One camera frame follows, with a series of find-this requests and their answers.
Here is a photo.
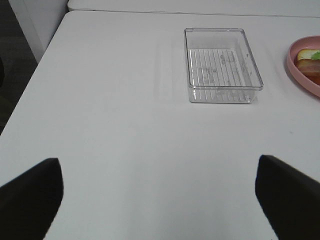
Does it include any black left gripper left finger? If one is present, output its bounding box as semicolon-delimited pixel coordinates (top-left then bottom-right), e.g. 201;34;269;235
0;158;63;240

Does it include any bread slice with orange crust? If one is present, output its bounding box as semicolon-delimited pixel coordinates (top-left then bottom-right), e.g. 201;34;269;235
296;49;319;61

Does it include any clear left plastic container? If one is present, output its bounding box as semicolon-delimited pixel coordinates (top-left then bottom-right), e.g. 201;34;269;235
184;28;264;104

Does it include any pink round plate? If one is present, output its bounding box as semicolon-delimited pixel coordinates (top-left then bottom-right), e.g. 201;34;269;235
285;35;320;98

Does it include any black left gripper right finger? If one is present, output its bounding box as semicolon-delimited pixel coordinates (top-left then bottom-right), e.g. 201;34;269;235
255;155;320;240

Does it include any green lettuce leaf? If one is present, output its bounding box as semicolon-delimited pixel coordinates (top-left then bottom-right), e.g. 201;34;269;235
310;50;320;60

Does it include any bacon strip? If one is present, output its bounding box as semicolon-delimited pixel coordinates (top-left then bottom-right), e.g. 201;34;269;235
296;59;320;77

